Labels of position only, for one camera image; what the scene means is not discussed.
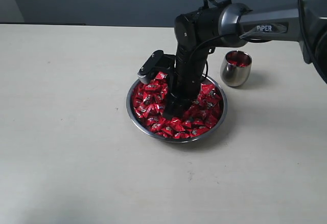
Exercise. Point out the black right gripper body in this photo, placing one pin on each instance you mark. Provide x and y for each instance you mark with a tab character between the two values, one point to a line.
187	79

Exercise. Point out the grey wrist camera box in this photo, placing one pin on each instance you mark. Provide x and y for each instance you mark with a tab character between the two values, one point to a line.
157	62

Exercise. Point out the silver metal bowl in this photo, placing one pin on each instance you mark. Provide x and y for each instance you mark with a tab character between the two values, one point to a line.
176	139

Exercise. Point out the pile of red wrapped candies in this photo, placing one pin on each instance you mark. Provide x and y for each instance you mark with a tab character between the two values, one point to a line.
153	101

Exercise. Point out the red object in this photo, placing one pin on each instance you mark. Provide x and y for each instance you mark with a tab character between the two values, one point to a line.
240	60

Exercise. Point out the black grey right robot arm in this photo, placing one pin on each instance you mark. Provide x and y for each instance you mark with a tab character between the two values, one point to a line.
232	25

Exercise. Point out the stainless steel cup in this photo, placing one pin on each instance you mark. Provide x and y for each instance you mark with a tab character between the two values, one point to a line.
231	75

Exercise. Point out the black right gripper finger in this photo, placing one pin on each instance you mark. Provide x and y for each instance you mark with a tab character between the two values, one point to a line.
180	110
169	110

